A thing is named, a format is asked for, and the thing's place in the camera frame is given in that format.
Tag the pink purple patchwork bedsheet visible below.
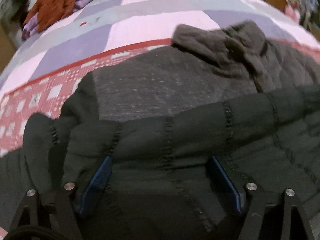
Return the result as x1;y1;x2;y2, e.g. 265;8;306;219
1;0;319;94

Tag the pile of colourful clutter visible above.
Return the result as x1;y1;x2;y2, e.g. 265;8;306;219
285;0;319;31

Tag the black and grey quilted jacket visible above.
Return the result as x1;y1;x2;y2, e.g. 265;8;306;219
0;19;320;240

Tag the red white checkered blanket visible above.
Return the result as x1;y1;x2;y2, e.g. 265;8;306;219
1;38;171;239

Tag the orange red garment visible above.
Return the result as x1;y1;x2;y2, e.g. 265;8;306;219
23;0;76;33

